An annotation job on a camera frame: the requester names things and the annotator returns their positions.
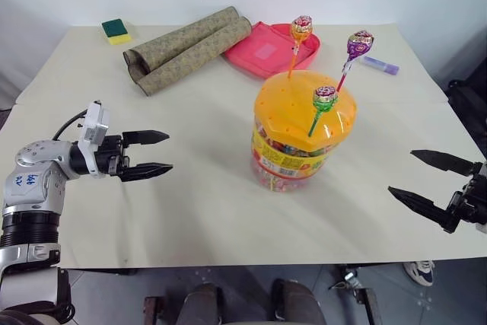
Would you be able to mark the green wrapped lollipop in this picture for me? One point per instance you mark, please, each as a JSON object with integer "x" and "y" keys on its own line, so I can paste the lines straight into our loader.
{"x": 324, "y": 98}

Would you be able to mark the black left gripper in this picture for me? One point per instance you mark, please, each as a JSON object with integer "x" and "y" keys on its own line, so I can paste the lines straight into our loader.
{"x": 111, "y": 155}

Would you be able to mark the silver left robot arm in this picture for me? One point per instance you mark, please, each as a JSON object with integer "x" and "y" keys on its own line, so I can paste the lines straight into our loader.
{"x": 30, "y": 188}

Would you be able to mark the dark rounded shape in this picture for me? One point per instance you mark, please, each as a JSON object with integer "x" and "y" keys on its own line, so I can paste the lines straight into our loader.
{"x": 201, "y": 306}
{"x": 298, "y": 304}

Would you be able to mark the purple wrapped lollipop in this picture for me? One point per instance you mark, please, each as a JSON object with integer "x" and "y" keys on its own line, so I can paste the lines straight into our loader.
{"x": 359, "y": 45}

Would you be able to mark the open pink fabric pouch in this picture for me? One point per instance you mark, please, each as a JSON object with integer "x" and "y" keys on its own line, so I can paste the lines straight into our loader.
{"x": 266, "y": 51}

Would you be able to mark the clear plastic lollipop jar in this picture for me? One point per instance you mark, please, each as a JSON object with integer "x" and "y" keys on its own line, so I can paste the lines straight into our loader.
{"x": 281, "y": 165}

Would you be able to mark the green and yellow sponge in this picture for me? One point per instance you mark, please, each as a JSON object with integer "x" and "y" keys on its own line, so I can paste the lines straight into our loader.
{"x": 115, "y": 30}

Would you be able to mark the purple glue stick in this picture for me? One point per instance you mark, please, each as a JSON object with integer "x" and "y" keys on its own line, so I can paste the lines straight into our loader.
{"x": 380, "y": 65}

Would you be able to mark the rolled patterned brown mat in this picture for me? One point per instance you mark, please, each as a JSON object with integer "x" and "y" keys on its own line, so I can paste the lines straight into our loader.
{"x": 194, "y": 56}
{"x": 182, "y": 36}

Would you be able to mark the white sneaker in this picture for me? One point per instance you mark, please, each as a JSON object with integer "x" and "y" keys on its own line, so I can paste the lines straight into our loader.
{"x": 420, "y": 271}

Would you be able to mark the brown stand foot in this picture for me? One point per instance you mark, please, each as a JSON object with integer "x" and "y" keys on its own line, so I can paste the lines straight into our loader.
{"x": 153, "y": 311}

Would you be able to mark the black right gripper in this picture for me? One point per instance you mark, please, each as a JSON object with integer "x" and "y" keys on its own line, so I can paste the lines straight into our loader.
{"x": 473, "y": 199}

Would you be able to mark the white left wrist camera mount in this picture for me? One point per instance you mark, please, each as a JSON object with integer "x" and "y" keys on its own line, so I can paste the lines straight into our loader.
{"x": 93, "y": 124}

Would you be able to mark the metal table leg fitting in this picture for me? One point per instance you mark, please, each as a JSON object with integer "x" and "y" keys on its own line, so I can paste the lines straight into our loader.
{"x": 350, "y": 277}

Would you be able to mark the orange perforated jar lid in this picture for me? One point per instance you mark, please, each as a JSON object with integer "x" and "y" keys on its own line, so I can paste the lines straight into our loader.
{"x": 289, "y": 112}

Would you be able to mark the orange wrapped lollipop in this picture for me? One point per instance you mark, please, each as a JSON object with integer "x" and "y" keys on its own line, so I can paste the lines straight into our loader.
{"x": 302, "y": 28}

